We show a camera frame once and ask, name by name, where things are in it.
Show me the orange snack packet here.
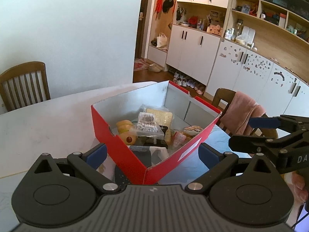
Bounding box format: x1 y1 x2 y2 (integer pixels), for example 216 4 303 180
172 131 187 149

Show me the yellow pig plush toy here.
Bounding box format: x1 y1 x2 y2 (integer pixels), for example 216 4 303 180
116 120 137 146

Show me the red cardboard box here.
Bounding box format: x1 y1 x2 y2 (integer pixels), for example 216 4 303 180
91 81 221 184

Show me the bag of white beads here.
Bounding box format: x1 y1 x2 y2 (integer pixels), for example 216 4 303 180
130 112 164 140

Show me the bagged bread slice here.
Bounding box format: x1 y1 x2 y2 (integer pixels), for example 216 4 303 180
146 108 173 128

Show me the person right hand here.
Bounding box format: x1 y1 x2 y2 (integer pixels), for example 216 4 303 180
291 171 308 203

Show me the pink towel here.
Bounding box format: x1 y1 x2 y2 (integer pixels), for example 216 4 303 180
221 91 266 135

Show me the white storage cabinet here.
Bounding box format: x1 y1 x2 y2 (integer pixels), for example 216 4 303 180
165 0 309 119

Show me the brown wooden chair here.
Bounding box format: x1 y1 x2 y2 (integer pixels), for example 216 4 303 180
1 61 51 112

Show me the white tote bag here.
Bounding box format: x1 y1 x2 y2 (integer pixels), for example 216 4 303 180
156 32 168 48

